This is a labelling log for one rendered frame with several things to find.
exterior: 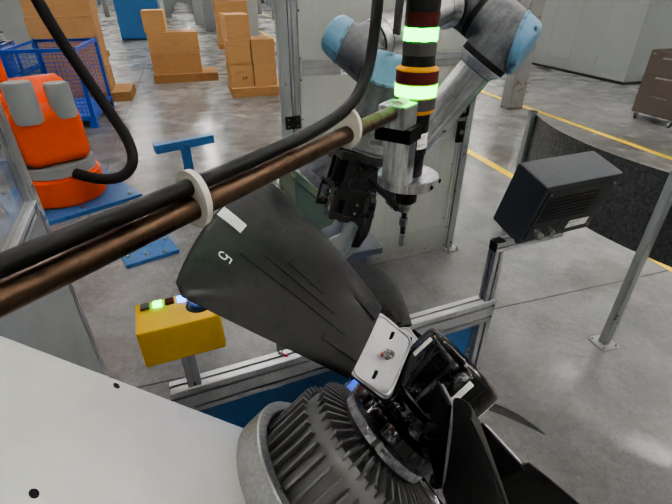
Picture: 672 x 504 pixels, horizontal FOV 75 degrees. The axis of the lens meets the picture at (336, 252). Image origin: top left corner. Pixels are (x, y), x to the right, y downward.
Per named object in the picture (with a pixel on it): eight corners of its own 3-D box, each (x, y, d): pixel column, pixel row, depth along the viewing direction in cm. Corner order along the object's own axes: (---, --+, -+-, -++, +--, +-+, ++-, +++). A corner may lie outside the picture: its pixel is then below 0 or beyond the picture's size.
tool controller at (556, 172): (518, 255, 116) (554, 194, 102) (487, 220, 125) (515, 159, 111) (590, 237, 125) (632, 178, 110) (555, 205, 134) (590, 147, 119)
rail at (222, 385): (176, 418, 101) (169, 395, 97) (175, 405, 104) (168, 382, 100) (490, 321, 130) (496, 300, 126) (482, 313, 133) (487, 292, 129)
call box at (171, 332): (147, 373, 88) (135, 334, 82) (146, 341, 96) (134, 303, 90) (227, 352, 93) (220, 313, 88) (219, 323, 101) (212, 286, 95)
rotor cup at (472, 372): (449, 486, 56) (524, 419, 55) (391, 460, 47) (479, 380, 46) (395, 401, 68) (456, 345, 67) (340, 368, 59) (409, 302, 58)
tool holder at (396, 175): (415, 207, 45) (426, 111, 40) (357, 192, 48) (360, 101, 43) (446, 179, 52) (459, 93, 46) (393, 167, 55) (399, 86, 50)
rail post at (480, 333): (444, 476, 170) (479, 324, 129) (439, 467, 173) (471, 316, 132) (453, 473, 171) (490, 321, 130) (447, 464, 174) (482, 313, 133)
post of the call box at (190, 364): (188, 388, 99) (178, 348, 92) (187, 378, 101) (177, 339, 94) (202, 384, 100) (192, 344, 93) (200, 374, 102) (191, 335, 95)
